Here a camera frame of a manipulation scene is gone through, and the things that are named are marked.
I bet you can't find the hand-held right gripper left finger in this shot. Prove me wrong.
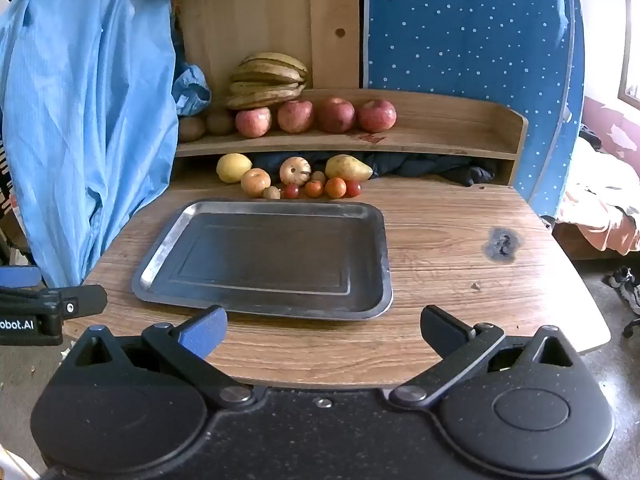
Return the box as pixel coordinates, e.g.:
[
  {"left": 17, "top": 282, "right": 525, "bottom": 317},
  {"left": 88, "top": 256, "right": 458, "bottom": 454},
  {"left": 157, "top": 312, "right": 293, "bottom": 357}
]
[{"left": 62, "top": 305, "right": 256, "bottom": 409}]

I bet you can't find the dark blue cloth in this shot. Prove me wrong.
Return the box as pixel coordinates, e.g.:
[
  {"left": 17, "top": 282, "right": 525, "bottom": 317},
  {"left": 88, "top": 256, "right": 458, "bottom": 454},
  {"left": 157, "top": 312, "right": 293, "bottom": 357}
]
[{"left": 250, "top": 151, "right": 496, "bottom": 187}]

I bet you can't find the yellow brown pear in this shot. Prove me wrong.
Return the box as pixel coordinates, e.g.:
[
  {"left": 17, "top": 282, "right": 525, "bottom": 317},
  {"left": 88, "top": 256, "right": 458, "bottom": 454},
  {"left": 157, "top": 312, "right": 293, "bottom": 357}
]
[{"left": 325, "top": 154, "right": 374, "bottom": 182}]

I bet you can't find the bunch of bananas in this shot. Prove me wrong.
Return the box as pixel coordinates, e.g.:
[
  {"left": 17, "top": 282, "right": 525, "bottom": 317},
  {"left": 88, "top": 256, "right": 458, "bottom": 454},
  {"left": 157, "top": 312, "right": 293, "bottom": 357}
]
[{"left": 225, "top": 52, "right": 309, "bottom": 111}]

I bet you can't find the wooden board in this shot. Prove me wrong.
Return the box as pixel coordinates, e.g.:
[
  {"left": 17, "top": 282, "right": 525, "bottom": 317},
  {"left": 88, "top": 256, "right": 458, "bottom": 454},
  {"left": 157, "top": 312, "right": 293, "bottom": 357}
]
[{"left": 172, "top": 0, "right": 362, "bottom": 106}]

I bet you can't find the blue plastic bag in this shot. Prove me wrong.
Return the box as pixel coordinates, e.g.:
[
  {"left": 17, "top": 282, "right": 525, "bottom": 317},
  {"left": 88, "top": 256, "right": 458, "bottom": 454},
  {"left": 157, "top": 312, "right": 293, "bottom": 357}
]
[{"left": 172, "top": 62, "right": 213, "bottom": 116}]

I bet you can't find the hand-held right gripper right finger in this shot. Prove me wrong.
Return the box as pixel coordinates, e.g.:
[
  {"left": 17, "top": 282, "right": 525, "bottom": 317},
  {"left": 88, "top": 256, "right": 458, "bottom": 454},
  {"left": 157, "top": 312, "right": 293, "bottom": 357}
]
[{"left": 390, "top": 304, "right": 587, "bottom": 408}]

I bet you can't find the bed with pink bedding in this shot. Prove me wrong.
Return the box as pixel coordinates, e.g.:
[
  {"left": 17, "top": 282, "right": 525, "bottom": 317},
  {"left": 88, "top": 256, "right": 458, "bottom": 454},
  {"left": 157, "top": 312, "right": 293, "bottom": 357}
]
[{"left": 552, "top": 125, "right": 640, "bottom": 261}]

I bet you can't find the metal tray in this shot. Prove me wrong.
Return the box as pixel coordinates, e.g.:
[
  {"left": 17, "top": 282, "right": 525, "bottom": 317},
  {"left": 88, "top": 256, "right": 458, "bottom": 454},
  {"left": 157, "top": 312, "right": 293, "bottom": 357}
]
[{"left": 131, "top": 199, "right": 394, "bottom": 322}]

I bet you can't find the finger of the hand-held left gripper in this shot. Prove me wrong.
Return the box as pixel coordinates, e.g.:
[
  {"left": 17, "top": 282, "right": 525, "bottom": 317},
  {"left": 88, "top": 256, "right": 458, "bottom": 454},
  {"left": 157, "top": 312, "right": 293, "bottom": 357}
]
[
  {"left": 0, "top": 285, "right": 108, "bottom": 319},
  {"left": 0, "top": 266, "right": 42, "bottom": 288}
]

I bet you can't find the wooden window frame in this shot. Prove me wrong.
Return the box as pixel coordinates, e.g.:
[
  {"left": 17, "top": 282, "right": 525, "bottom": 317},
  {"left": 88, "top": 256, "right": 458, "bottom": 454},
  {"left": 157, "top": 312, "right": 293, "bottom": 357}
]
[{"left": 617, "top": 0, "right": 640, "bottom": 111}]

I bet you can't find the red apple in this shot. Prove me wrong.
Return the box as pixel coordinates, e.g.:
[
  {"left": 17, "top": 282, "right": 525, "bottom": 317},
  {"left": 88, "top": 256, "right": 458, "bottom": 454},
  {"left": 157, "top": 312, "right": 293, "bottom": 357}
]
[
  {"left": 316, "top": 97, "right": 357, "bottom": 134},
  {"left": 277, "top": 99, "right": 316, "bottom": 134},
  {"left": 235, "top": 106, "right": 273, "bottom": 139},
  {"left": 357, "top": 99, "right": 398, "bottom": 134}
]

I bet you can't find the small orange yellow apple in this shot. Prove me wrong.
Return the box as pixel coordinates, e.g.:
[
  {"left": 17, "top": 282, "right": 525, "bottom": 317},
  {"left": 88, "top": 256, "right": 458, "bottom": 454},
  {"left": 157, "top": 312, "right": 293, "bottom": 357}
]
[{"left": 240, "top": 168, "right": 272, "bottom": 199}]

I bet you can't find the brown kiwi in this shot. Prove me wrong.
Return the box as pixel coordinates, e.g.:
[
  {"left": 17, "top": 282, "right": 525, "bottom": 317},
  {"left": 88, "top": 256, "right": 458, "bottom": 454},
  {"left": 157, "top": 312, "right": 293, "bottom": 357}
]
[
  {"left": 206, "top": 110, "right": 237, "bottom": 136},
  {"left": 177, "top": 116, "right": 207, "bottom": 143}
]

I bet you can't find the wooden shelf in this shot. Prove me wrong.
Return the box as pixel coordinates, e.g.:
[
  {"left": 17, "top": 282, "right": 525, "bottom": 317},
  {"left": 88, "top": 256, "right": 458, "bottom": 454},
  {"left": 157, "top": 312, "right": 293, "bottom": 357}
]
[{"left": 172, "top": 87, "right": 530, "bottom": 187}]

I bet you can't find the light blue cloth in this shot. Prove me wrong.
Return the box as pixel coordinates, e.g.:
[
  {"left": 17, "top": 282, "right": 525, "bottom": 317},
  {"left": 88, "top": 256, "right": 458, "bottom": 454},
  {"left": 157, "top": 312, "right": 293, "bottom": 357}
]
[{"left": 0, "top": 0, "right": 180, "bottom": 288}]

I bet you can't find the blue white-dotted panel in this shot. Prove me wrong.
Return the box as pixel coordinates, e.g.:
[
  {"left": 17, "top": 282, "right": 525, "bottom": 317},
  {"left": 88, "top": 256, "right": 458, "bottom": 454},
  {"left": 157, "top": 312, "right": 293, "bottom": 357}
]
[{"left": 361, "top": 0, "right": 586, "bottom": 218}]

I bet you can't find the grey shoe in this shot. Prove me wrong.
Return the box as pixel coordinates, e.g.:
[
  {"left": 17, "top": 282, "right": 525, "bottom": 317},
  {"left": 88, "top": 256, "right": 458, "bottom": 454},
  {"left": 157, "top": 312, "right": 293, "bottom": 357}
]
[{"left": 607, "top": 266, "right": 640, "bottom": 316}]

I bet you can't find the yellow lemon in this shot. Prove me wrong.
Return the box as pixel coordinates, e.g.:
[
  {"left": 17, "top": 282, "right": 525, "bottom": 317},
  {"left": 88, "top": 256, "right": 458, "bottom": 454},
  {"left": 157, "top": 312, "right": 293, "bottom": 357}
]
[{"left": 216, "top": 152, "right": 253, "bottom": 184}]

